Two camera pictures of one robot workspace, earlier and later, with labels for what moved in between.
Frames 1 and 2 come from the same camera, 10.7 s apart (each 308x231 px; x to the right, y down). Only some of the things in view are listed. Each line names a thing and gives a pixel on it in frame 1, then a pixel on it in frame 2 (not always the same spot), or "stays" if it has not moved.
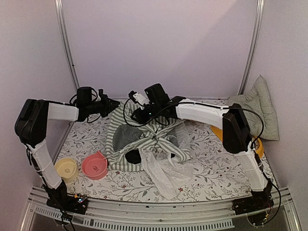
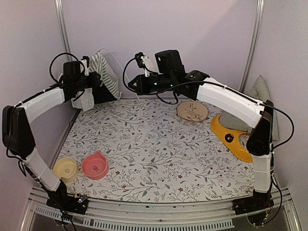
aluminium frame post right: (255, 33) stays
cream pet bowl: (67, 169) stays
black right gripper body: (155, 111) -> (164, 83)
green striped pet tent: (126, 137) -> (108, 91)
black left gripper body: (103, 107) -> (82, 84)
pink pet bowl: (95, 166) stays
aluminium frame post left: (60, 19) stays
